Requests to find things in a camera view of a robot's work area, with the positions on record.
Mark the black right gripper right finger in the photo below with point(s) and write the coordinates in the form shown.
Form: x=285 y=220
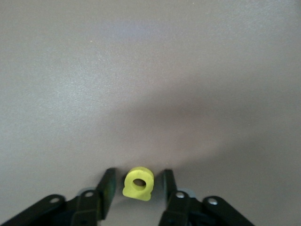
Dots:
x=178 y=209

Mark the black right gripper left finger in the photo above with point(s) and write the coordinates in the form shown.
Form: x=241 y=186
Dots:
x=89 y=209

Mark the yellow foam letter with hole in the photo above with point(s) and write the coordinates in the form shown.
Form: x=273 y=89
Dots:
x=138 y=193

